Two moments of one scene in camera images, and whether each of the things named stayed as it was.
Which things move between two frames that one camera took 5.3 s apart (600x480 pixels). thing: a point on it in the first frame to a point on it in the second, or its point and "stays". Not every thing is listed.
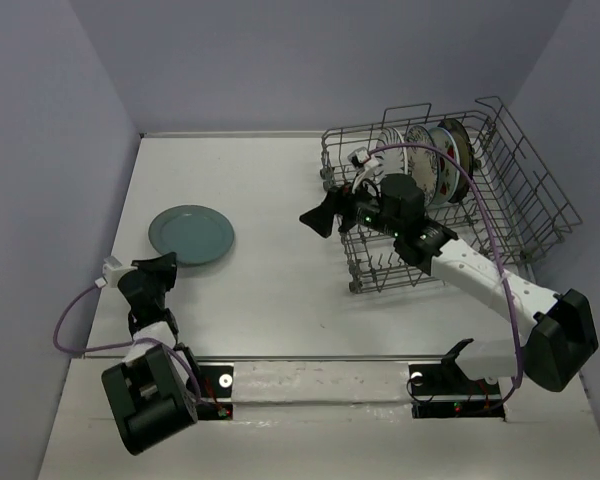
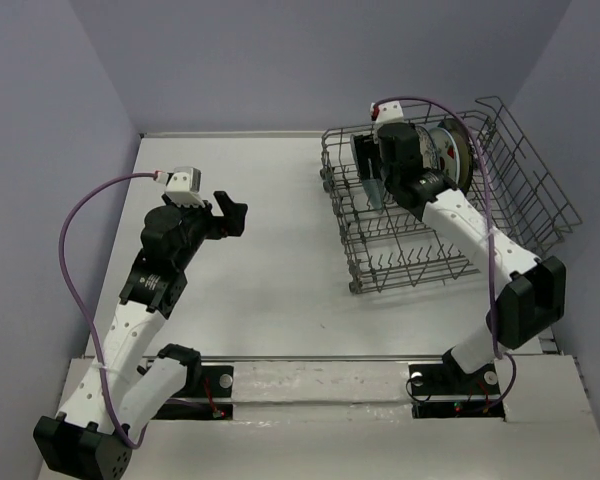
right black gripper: (341, 201) to (367, 148)
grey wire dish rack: (422, 181) stays
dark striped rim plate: (458, 131) stays
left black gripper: (164, 265) to (232, 223)
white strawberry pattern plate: (446, 142) stays
